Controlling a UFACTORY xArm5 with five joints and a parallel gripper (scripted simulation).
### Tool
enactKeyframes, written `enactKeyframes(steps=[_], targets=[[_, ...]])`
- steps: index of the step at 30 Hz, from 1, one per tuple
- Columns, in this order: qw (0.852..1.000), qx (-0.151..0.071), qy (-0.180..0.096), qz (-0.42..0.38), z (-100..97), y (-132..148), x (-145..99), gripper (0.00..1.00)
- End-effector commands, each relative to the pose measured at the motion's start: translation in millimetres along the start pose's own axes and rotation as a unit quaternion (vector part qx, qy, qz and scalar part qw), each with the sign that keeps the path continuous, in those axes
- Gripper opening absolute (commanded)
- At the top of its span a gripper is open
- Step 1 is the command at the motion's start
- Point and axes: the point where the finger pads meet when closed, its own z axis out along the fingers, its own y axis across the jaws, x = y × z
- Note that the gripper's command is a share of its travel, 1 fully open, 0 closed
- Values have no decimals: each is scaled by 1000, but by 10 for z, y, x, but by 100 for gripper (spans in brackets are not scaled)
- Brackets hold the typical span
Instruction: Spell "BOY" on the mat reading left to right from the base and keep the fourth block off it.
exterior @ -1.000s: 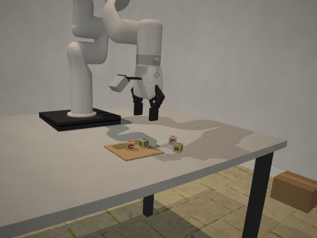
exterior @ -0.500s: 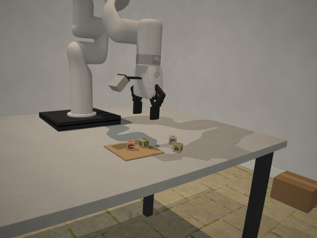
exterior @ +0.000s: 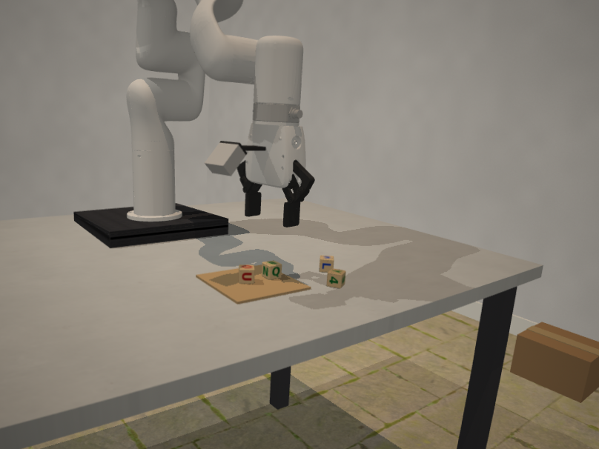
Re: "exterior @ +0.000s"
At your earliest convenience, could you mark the brown flat mat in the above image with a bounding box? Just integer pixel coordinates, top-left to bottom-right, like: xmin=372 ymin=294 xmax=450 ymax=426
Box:
xmin=196 ymin=265 xmax=311 ymax=304

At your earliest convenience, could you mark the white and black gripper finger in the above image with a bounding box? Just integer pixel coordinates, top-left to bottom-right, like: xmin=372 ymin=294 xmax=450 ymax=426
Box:
xmin=237 ymin=161 xmax=262 ymax=217
xmin=282 ymin=160 xmax=315 ymax=227

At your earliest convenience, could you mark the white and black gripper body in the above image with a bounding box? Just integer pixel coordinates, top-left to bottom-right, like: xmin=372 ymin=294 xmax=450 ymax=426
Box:
xmin=245 ymin=120 xmax=305 ymax=188

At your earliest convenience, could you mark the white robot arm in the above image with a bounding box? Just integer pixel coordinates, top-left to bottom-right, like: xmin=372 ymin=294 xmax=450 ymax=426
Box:
xmin=126 ymin=0 xmax=303 ymax=222

